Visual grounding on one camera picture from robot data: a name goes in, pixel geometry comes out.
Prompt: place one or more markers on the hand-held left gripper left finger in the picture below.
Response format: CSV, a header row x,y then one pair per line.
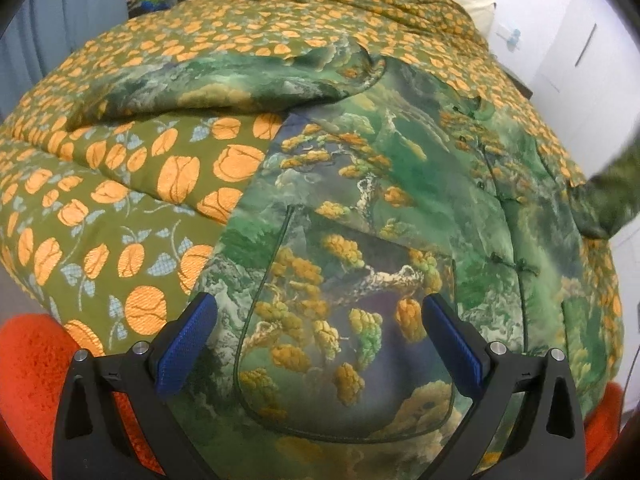
x,y
185,345

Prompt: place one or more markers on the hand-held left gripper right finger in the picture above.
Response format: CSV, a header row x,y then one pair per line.
x,y
455,345

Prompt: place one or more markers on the green landscape print jacket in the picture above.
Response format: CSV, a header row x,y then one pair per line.
x,y
380,185

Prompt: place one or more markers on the orange fuzzy blanket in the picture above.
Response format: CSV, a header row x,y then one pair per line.
x,y
30,375

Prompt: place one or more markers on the green quilt with orange flowers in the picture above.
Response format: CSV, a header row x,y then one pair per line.
x,y
150,160

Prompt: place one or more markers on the blue-grey curtain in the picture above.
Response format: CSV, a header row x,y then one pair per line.
x,y
65,20

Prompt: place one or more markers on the white cabinet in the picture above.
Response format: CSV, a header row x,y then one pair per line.
x,y
565,10

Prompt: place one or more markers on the blue wall hook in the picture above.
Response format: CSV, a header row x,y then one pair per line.
x,y
512,37

